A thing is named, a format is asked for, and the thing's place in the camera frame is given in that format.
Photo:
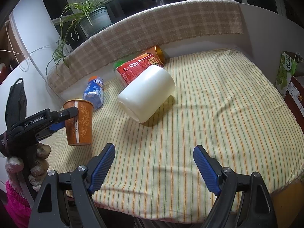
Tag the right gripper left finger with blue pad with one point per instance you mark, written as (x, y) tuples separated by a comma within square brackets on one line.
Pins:
[(51, 208)]

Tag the blue label plastic bottle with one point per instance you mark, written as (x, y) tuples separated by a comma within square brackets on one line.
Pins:
[(94, 92)]

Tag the beige plaid sill cloth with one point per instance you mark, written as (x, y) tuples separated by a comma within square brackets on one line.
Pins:
[(157, 26)]

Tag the green cardboard box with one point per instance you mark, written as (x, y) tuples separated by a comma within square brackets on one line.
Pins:
[(291, 64)]

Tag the spider plant in green pot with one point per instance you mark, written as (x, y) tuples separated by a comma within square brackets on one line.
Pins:
[(90, 15)]

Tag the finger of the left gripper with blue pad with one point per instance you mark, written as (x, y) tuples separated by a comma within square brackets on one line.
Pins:
[(55, 127), (67, 114)]

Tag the pink sleeve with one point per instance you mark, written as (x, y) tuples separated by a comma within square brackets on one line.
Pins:
[(17, 207)]

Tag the green label plastic bottle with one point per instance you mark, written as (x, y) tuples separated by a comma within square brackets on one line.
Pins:
[(118, 64)]

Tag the orange patterned metal cup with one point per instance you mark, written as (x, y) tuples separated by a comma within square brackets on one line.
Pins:
[(79, 128)]

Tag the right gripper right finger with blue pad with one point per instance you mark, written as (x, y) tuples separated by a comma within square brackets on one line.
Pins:
[(256, 208)]

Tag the red label plastic bottle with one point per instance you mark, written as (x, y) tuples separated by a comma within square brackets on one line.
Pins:
[(128, 71)]

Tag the striped yellow table cloth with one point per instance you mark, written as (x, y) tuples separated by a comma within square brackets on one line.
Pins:
[(222, 102)]

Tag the gloved left hand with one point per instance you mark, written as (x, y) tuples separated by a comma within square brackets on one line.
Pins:
[(37, 166)]

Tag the red brown box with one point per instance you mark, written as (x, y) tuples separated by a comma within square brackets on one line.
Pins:
[(294, 99)]

